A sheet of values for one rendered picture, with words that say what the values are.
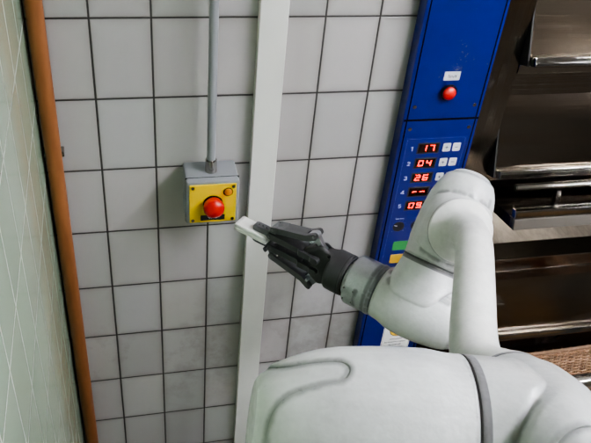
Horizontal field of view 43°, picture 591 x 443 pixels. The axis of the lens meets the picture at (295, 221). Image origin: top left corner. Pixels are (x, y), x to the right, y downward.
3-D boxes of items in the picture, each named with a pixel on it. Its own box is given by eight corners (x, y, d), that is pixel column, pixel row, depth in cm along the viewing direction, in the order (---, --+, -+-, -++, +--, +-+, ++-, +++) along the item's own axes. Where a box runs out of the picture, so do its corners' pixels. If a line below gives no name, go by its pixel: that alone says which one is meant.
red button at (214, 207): (201, 209, 143) (201, 192, 141) (222, 208, 144) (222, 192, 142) (204, 221, 141) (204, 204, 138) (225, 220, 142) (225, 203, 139)
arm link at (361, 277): (363, 325, 127) (332, 309, 129) (388, 295, 133) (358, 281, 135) (371, 286, 121) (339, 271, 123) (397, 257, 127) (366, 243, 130)
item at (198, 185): (182, 203, 149) (182, 161, 143) (232, 199, 152) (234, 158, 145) (186, 226, 144) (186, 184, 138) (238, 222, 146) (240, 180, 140)
